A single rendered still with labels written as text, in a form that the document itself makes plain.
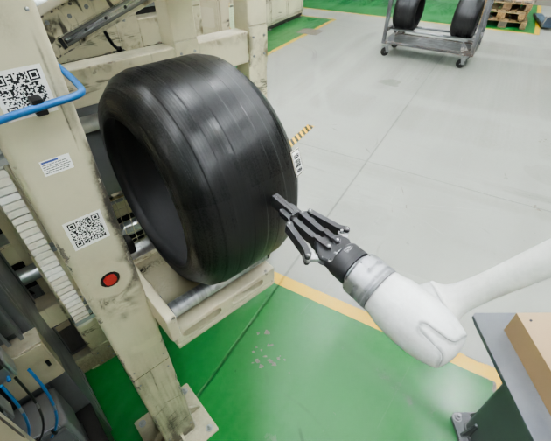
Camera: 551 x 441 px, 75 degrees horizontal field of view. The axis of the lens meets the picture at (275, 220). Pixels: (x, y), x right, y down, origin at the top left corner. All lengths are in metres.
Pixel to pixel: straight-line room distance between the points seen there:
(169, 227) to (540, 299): 2.16
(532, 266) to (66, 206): 0.86
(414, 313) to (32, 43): 0.72
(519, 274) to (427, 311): 0.20
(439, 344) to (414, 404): 1.34
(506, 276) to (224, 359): 1.48
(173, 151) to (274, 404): 1.39
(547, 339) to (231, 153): 1.09
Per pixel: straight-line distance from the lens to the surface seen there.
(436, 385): 2.05
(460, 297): 0.81
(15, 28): 0.70
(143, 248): 1.22
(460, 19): 5.99
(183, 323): 1.06
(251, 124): 0.78
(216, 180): 0.72
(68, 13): 1.13
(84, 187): 0.80
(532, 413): 1.36
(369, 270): 0.66
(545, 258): 0.75
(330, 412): 1.87
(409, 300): 0.64
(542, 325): 1.43
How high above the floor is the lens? 1.73
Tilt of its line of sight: 41 degrees down
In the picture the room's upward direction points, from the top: straight up
